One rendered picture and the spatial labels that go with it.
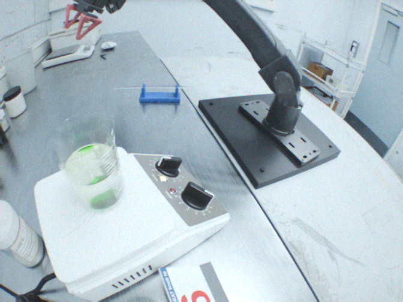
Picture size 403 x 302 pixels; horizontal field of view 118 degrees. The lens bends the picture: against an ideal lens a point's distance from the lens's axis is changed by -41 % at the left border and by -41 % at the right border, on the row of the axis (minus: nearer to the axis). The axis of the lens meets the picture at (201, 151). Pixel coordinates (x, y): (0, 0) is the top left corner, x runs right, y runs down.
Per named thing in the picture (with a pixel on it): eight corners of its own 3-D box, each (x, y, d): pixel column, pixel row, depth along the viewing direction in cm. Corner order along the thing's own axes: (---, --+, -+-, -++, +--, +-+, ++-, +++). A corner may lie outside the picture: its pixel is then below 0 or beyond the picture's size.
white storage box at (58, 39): (104, 35, 114) (104, 17, 104) (96, 46, 89) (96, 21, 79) (65, 42, 104) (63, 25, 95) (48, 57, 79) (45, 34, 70)
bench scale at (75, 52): (90, 58, 73) (89, 48, 70) (41, 70, 65) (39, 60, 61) (95, 48, 85) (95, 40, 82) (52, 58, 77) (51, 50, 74)
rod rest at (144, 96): (180, 95, 50) (180, 82, 48) (180, 102, 48) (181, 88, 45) (141, 95, 49) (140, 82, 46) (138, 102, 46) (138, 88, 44)
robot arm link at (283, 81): (274, 69, 29) (307, 82, 27) (281, 59, 35) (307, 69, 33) (265, 102, 33) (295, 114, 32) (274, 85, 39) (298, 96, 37)
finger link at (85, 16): (80, 35, 43) (96, 7, 39) (90, 44, 42) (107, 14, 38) (62, 32, 37) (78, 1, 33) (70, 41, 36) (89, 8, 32)
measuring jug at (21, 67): (2, 100, 44) (-8, 66, 34) (20, 84, 54) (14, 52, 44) (27, 98, 45) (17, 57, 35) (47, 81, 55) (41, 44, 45)
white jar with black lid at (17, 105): (29, 103, 43) (23, 83, 38) (21, 116, 38) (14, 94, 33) (15, 108, 41) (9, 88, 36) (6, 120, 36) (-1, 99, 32)
